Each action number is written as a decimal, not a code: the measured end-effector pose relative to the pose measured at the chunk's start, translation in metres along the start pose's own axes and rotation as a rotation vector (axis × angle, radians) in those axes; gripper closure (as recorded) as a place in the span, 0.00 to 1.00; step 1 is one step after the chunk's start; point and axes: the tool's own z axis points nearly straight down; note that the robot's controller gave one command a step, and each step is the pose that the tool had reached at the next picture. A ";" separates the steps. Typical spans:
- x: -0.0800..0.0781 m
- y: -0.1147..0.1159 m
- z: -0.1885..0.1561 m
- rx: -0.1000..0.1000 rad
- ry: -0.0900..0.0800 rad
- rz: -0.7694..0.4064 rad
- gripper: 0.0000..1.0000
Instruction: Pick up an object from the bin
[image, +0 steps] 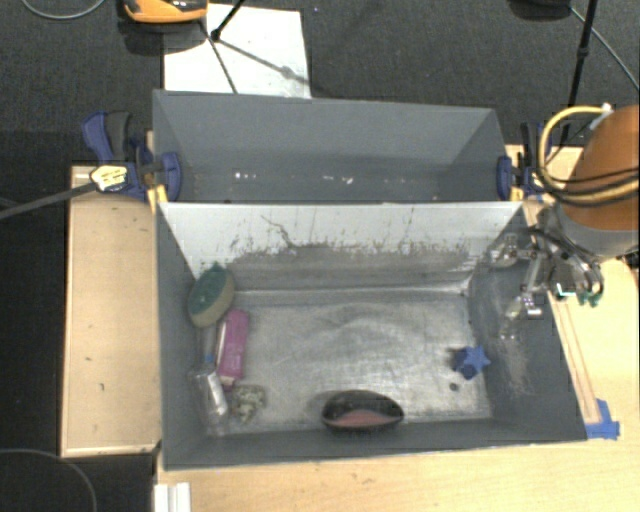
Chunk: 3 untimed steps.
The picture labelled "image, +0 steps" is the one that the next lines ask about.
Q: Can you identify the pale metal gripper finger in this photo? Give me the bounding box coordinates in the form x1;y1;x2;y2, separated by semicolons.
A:
489;232;533;270
498;291;545;343

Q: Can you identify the blue star block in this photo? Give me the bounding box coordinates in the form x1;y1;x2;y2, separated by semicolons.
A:
451;345;492;382

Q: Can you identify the grey metal bin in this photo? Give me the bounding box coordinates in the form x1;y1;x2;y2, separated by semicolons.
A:
149;88;589;471

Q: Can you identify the pink flat packet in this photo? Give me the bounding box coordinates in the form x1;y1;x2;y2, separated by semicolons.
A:
214;308;252;392

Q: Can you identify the grey-green mottled toy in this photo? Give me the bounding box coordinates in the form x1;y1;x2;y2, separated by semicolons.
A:
229;383;269;424

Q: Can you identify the green and tan sponge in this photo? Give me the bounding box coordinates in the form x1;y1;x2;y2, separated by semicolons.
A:
186;261;237;329

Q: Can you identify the clear plastic bottle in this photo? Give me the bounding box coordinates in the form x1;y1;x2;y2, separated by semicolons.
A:
187;323;232;437

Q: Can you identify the pale wood flat board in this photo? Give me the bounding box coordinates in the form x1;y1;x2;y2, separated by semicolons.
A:
59;164;164;459

